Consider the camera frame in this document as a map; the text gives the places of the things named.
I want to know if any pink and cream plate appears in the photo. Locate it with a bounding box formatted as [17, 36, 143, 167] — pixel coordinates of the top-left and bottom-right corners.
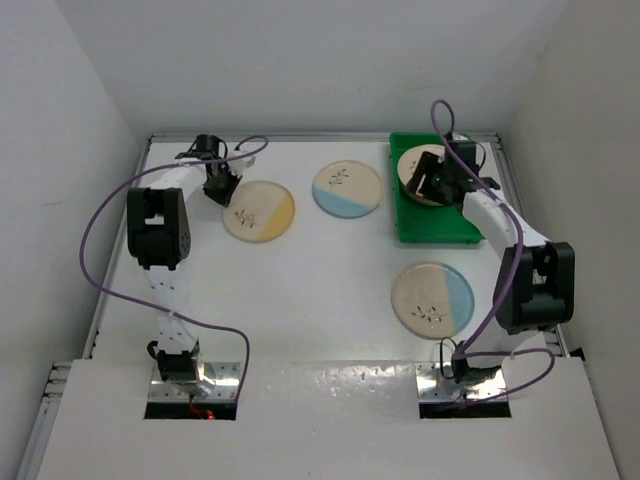
[396, 144, 445, 206]

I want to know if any yellow and cream plate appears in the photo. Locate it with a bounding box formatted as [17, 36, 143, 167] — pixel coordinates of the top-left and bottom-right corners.
[222, 180, 296, 243]

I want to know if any blue and cream plate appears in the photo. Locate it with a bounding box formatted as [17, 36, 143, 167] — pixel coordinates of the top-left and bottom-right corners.
[390, 262, 475, 340]
[311, 160, 383, 219]

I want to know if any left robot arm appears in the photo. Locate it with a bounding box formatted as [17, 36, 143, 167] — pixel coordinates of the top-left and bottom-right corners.
[127, 134, 255, 398]

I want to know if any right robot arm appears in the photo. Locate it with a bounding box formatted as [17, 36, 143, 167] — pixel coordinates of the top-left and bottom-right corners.
[405, 141, 575, 383]

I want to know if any green plastic bin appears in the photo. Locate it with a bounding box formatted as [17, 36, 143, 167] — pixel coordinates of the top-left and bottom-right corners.
[389, 132, 484, 245]

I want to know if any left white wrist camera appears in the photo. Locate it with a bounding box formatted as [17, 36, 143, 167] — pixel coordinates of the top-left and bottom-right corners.
[228, 155, 256, 177]

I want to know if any aluminium frame rail back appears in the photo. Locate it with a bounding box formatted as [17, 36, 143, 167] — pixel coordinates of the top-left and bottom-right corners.
[148, 132, 500, 143]

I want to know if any aluminium frame rail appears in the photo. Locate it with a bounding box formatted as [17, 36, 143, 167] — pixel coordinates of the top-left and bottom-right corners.
[490, 135, 584, 360]
[148, 132, 500, 143]
[1, 135, 141, 479]

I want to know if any aluminium frame rail right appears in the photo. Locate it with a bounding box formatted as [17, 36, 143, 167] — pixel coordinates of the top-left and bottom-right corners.
[490, 135, 584, 360]

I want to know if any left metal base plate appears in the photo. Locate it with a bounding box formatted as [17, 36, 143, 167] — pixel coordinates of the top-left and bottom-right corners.
[147, 362, 240, 403]

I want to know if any metal base plate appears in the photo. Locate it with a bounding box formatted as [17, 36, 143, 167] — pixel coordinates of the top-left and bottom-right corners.
[147, 362, 240, 403]
[415, 362, 507, 404]

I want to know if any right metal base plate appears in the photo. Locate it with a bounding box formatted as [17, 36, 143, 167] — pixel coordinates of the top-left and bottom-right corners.
[415, 362, 507, 404]

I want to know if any red wire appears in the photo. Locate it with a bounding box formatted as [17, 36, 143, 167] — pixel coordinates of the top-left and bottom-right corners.
[187, 397, 217, 420]

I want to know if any aluminium frame rail left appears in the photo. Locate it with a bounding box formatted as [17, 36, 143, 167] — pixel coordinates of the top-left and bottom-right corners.
[1, 135, 141, 479]

